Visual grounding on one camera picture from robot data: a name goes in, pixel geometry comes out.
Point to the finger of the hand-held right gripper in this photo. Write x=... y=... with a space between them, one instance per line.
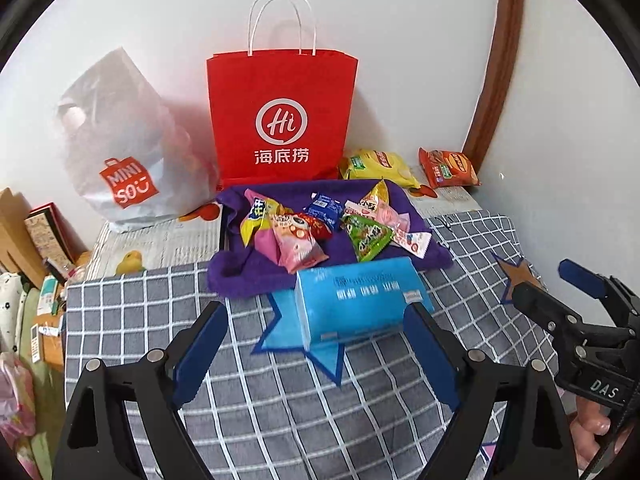
x=580 y=272
x=542 y=307

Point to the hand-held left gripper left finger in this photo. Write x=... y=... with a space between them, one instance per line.
x=200 y=355

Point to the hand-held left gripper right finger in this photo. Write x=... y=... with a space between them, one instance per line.
x=430 y=355

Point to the white strawberry candy packet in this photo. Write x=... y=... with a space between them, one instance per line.
x=414 y=242

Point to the magenta snack packet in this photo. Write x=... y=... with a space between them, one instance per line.
x=267 y=247

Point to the green snack packet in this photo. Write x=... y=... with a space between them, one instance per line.
x=367 y=237

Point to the plain pink snack packet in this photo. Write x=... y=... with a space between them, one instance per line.
x=395 y=219

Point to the pink cookie snack packet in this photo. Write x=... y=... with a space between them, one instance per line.
x=297 y=247

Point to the yellow blue-print snack packet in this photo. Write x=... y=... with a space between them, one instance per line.
x=257 y=215

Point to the yellow triangular snack packet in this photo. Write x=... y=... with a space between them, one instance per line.
x=378 y=196

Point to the red snack packet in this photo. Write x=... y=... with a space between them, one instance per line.
x=317 y=225

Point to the blue cookie packet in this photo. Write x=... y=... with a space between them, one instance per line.
x=325 y=207

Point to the person's right hand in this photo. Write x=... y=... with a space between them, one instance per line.
x=590 y=425

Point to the grey checked blanket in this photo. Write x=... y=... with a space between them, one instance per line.
x=140 y=310

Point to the blue tissue pack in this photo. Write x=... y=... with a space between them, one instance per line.
x=360 y=305

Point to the purple towel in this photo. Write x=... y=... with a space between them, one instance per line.
x=240 y=275

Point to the brown cardboard box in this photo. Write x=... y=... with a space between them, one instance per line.
x=52 y=345

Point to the green cloth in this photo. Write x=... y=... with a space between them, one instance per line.
x=45 y=390

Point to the teal white small box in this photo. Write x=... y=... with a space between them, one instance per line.
x=48 y=292

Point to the white remote control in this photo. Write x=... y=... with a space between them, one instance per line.
x=36 y=342

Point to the red chip bag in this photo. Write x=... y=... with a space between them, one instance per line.
x=450 y=167

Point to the red book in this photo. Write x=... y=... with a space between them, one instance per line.
x=65 y=230

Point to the pink plastic bag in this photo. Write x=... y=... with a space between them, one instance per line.
x=15 y=390

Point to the patterned beige book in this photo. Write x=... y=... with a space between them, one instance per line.
x=45 y=235

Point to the yellow chip bag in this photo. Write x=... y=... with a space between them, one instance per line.
x=380 y=165

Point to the white floral cloth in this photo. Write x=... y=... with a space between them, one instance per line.
x=10 y=300

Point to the white plastic shopping bag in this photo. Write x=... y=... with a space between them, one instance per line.
x=150 y=160

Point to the wooden headboard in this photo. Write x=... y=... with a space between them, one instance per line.
x=15 y=230

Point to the red paper bag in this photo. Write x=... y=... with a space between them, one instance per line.
x=280 y=85

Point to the brown wooden door frame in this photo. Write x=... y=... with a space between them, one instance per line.
x=505 y=60

